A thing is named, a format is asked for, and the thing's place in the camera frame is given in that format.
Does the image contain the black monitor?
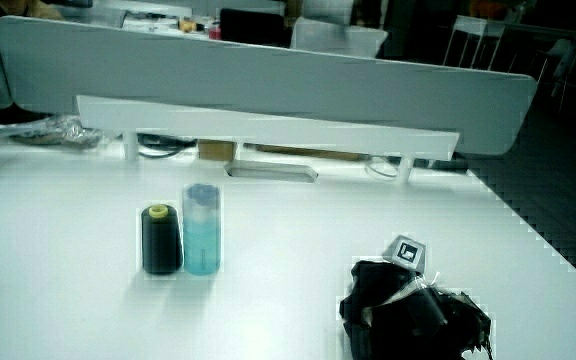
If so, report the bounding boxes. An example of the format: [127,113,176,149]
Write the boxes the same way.
[218,7,292,48]

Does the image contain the flat brown wooden strip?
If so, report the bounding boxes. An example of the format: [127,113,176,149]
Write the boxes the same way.
[254,143,370,163]

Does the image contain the crumpled clear plastic bag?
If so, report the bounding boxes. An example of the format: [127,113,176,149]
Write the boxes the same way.
[9,115,108,150]

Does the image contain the small cardboard box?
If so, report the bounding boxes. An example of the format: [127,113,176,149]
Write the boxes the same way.
[197,139,238,163]

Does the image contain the person's right hand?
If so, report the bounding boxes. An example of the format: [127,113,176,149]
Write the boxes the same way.
[338,234,494,360]

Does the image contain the black cable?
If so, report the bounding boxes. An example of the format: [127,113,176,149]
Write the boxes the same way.
[136,132,198,160]

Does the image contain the black thread spool yellow core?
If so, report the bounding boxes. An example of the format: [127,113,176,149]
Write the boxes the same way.
[140,203,185,276]

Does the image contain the clear blue plastic bottle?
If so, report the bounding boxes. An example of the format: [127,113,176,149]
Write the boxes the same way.
[181,182,223,277]

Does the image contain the white desk shelf riser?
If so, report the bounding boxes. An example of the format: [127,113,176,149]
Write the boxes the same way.
[76,94,462,186]

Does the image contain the long white partition panel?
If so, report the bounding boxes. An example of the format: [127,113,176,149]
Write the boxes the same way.
[0,14,539,157]

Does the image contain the white metal table frame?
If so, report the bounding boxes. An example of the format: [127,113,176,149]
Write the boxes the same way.
[441,14,508,72]

